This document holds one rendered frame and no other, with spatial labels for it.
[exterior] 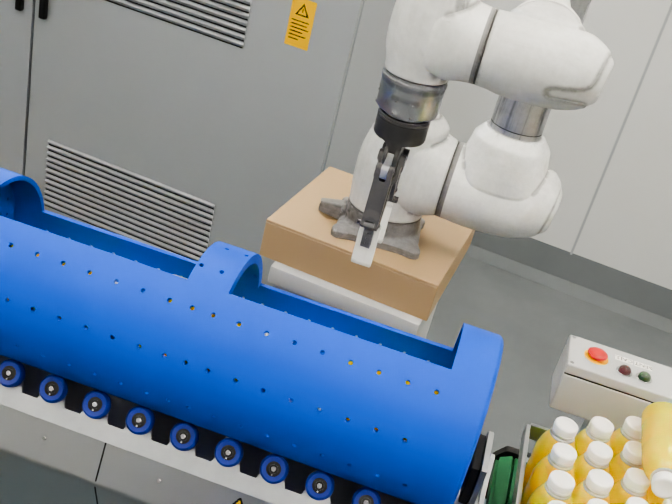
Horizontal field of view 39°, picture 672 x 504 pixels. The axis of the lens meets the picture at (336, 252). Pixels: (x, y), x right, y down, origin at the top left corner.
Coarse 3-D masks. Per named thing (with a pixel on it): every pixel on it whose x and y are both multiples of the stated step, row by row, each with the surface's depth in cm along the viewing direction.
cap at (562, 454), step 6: (558, 444) 149; (564, 444) 149; (552, 450) 148; (558, 450) 148; (564, 450) 148; (570, 450) 148; (552, 456) 148; (558, 456) 146; (564, 456) 146; (570, 456) 147; (576, 456) 147; (558, 462) 147; (564, 462) 146; (570, 462) 147
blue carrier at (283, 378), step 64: (0, 192) 160; (0, 256) 141; (64, 256) 141; (128, 256) 165; (256, 256) 150; (0, 320) 142; (64, 320) 140; (128, 320) 138; (192, 320) 137; (256, 320) 137; (320, 320) 161; (128, 384) 142; (192, 384) 138; (256, 384) 136; (320, 384) 135; (384, 384) 134; (448, 384) 134; (320, 448) 138; (384, 448) 135; (448, 448) 133
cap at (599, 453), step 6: (594, 444) 151; (600, 444) 151; (606, 444) 151; (588, 450) 150; (594, 450) 149; (600, 450) 150; (606, 450) 150; (588, 456) 150; (594, 456) 149; (600, 456) 149; (606, 456) 149; (612, 456) 150; (594, 462) 149; (600, 462) 149; (606, 462) 149
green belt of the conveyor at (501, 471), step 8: (512, 456) 172; (496, 464) 172; (504, 464) 170; (512, 464) 170; (496, 472) 170; (504, 472) 168; (512, 472) 169; (496, 480) 167; (504, 480) 166; (512, 480) 166; (488, 488) 169; (496, 488) 165; (504, 488) 164; (512, 488) 165; (488, 496) 165; (496, 496) 163; (504, 496) 162; (512, 496) 163
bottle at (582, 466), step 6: (582, 456) 152; (576, 462) 152; (582, 462) 151; (588, 462) 150; (576, 468) 151; (582, 468) 150; (588, 468) 150; (594, 468) 150; (600, 468) 149; (606, 468) 151; (576, 474) 151; (582, 474) 150; (576, 480) 151; (582, 480) 150
